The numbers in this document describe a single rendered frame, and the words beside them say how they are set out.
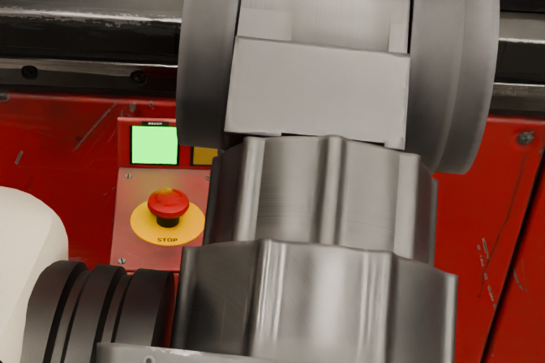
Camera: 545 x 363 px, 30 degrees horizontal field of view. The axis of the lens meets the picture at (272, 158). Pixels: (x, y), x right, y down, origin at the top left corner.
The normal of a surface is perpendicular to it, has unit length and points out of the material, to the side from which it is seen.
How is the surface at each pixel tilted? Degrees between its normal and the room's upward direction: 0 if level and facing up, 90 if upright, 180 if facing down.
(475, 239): 90
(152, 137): 90
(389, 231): 47
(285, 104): 37
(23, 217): 23
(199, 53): 71
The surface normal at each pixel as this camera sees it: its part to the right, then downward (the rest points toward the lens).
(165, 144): 0.07, 0.59
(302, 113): 0.03, -0.29
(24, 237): 0.50, -0.76
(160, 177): 0.08, -0.80
